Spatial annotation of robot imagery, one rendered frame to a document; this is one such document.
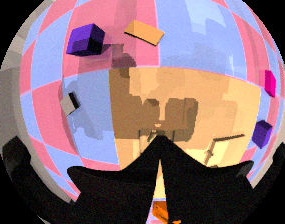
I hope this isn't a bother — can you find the small pink flat block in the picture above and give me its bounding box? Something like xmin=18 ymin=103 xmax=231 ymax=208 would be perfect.
xmin=264 ymin=69 xmax=276 ymax=99

